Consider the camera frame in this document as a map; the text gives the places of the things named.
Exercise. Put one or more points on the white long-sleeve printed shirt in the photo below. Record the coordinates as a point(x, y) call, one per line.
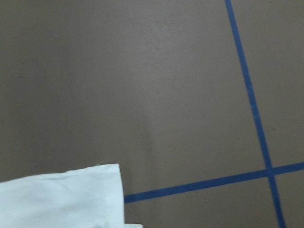
point(86, 198)

